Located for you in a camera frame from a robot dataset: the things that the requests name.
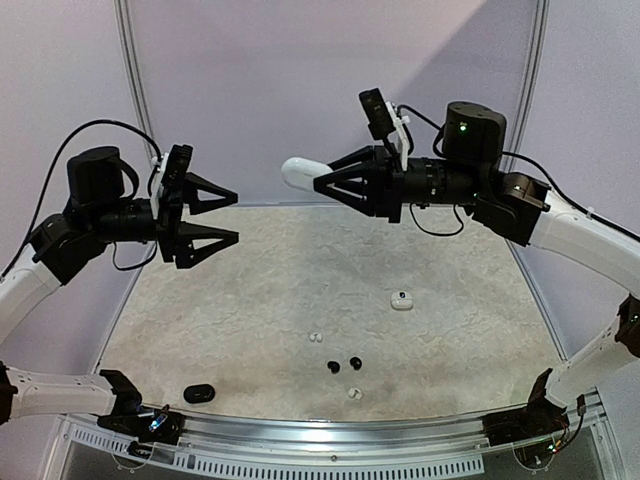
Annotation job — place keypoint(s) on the black earbud left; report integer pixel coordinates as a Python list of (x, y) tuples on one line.
[(333, 366)]

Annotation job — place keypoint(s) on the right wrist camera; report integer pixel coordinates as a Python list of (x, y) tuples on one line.
[(388, 126)]

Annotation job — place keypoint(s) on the right aluminium frame post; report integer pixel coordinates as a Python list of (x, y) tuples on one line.
[(533, 57)]

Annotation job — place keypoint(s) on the white earbud front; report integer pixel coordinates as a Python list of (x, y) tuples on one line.
[(355, 393)]

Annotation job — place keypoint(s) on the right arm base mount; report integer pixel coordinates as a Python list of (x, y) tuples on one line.
[(523, 423)]

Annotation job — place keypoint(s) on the aluminium front rail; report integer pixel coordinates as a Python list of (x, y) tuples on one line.
[(454, 447)]

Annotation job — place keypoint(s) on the aluminium frame post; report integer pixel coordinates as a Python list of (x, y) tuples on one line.
[(533, 57), (124, 22)]

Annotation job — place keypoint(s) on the left aluminium frame post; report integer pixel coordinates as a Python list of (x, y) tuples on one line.
[(124, 22)]

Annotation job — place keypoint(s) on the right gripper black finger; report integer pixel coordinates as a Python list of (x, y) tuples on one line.
[(359, 156), (354, 187)]

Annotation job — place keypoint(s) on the black earbud right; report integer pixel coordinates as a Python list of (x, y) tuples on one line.
[(356, 363)]

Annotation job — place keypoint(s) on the black oval charging case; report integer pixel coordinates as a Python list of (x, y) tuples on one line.
[(199, 393)]

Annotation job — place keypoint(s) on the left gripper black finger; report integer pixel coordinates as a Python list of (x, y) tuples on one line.
[(199, 242), (202, 196)]

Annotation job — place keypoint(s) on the black earbud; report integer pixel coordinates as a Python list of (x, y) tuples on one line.
[(356, 363), (333, 366)]

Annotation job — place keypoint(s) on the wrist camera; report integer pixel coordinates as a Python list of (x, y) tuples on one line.
[(168, 180), (388, 126)]

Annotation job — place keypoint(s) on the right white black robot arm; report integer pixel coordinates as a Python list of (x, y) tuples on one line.
[(530, 212)]

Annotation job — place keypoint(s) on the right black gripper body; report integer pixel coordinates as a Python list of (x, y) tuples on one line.
[(390, 186)]

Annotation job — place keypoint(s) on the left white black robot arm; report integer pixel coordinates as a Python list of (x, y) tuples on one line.
[(99, 213)]

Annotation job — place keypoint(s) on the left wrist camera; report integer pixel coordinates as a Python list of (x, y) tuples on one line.
[(168, 180)]

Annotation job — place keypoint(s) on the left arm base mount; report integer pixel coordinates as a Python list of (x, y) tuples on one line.
[(146, 424)]

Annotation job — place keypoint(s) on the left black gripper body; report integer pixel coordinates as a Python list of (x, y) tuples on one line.
[(169, 222)]

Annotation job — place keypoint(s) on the white square charging case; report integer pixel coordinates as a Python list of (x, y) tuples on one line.
[(401, 301)]

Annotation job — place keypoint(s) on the white oval charging case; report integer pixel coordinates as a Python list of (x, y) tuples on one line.
[(300, 173)]

